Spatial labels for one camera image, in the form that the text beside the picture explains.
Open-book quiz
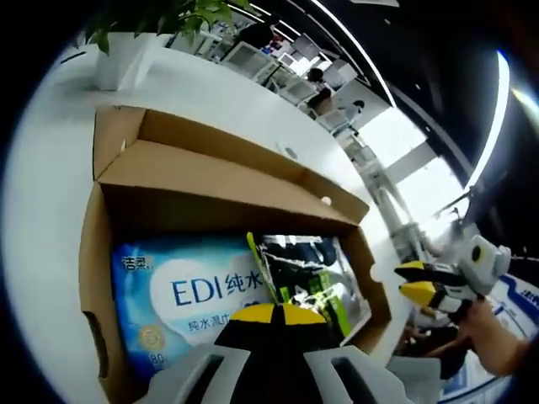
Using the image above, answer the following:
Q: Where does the grey wall screen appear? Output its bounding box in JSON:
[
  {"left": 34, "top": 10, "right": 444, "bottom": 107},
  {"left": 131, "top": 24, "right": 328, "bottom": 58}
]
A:
[{"left": 294, "top": 33, "right": 334, "bottom": 62}]

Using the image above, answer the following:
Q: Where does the green plant in white pot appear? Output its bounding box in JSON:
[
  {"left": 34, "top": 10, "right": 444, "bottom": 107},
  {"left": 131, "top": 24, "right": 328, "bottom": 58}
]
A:
[{"left": 82, "top": 0, "right": 249, "bottom": 92}]

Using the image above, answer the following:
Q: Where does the blue soft wet wipes pack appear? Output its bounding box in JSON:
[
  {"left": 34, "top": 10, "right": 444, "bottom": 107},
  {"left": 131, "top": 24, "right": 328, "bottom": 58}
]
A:
[{"left": 109, "top": 236, "right": 277, "bottom": 374}]

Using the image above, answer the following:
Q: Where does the ceiling light strip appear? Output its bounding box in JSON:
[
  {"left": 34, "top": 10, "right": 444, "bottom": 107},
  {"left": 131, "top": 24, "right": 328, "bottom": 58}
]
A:
[
  {"left": 467, "top": 50, "right": 510, "bottom": 190},
  {"left": 311, "top": 0, "right": 397, "bottom": 106}
]

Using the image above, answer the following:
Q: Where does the person's right hand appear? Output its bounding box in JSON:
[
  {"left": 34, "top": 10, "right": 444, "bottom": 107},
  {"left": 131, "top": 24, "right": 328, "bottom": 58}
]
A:
[{"left": 460, "top": 296, "right": 501, "bottom": 347}]

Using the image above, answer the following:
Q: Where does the grey chair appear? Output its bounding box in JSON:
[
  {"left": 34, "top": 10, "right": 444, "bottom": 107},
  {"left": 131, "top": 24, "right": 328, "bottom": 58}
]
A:
[{"left": 385, "top": 355, "right": 442, "bottom": 404}]

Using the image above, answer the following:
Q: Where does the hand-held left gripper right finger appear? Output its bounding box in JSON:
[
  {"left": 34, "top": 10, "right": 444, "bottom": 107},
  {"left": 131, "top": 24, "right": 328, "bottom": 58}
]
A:
[{"left": 275, "top": 302, "right": 422, "bottom": 404}]

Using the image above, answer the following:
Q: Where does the black green foil packet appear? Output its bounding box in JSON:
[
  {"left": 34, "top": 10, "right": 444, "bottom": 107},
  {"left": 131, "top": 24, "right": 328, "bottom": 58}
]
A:
[{"left": 246, "top": 230, "right": 372, "bottom": 338}]

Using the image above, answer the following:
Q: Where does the thin black bar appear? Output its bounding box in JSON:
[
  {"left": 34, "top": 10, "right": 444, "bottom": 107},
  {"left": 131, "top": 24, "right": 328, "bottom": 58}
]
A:
[{"left": 58, "top": 50, "right": 92, "bottom": 64}]

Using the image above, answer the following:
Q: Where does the brown cardboard shoe box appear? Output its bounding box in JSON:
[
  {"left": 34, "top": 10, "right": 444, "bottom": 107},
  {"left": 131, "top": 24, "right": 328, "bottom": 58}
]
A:
[{"left": 77, "top": 106, "right": 393, "bottom": 404}]

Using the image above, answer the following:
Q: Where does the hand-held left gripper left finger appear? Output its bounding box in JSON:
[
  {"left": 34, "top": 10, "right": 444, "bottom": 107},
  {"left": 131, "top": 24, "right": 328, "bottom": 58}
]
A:
[{"left": 145, "top": 302, "right": 278, "bottom": 404}]

